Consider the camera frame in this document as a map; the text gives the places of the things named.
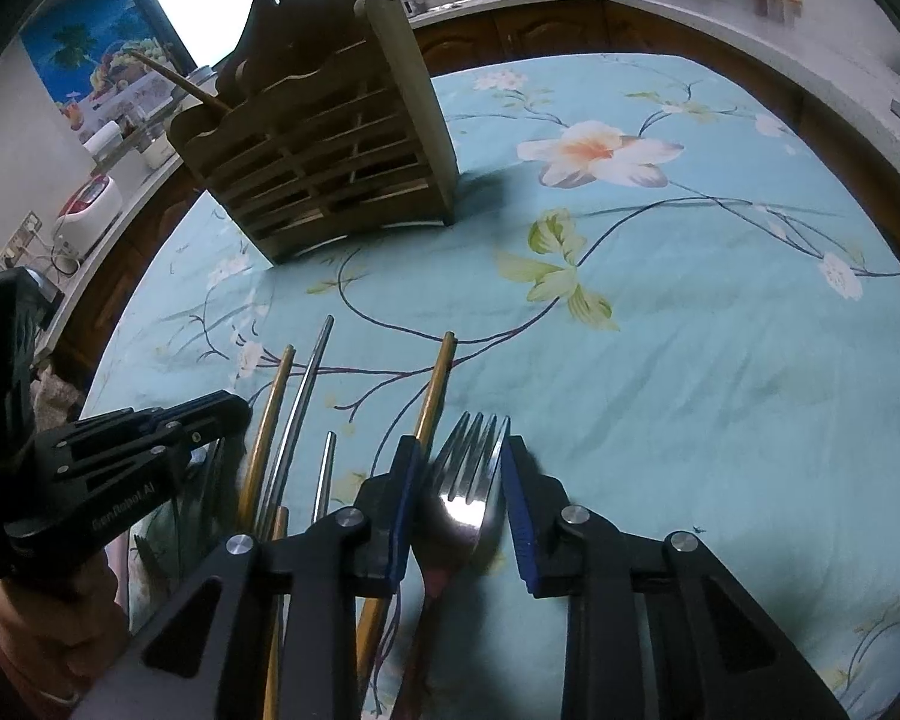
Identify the silver fork with pink handle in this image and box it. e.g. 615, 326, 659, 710
390, 411, 512, 720

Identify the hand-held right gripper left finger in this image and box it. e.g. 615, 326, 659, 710
67, 435, 425, 720

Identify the wall power socket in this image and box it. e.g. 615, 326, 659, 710
0, 211, 44, 271

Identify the tropical fruit wall poster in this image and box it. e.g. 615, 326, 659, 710
19, 0, 177, 143

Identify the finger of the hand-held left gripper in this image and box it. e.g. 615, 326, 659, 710
49, 429, 197, 486
75, 390, 254, 445

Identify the paper towel roll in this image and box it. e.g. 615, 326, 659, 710
82, 122, 125, 166

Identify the red and white rice cooker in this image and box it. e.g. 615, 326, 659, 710
52, 174, 126, 256

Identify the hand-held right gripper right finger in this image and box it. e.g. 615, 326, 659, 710
499, 416, 852, 720

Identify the small white pot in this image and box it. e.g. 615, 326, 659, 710
139, 131, 178, 170

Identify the floral printed cloth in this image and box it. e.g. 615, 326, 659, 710
34, 369, 85, 422

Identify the wooden slatted utensil holder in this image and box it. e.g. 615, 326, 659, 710
166, 0, 462, 265

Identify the person's left hand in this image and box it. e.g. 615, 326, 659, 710
0, 540, 130, 700

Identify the gold metal chopstick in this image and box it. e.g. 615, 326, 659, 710
354, 331, 458, 698
236, 345, 296, 533
262, 506, 290, 720

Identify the light blue floral tablecloth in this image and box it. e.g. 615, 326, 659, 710
82, 52, 900, 720

